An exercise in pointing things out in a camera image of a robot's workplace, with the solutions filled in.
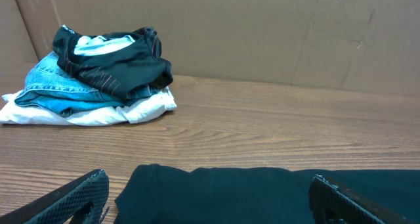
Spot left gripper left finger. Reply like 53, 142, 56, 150
1, 169, 110, 224

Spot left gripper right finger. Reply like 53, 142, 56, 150
308, 175, 411, 224

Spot black t-shirt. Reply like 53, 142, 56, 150
115, 164, 419, 223

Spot folded blue denim jeans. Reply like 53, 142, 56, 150
14, 52, 159, 117

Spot folded white cloth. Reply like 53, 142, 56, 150
1, 87, 177, 127

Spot black and grey jersey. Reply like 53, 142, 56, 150
52, 26, 173, 100

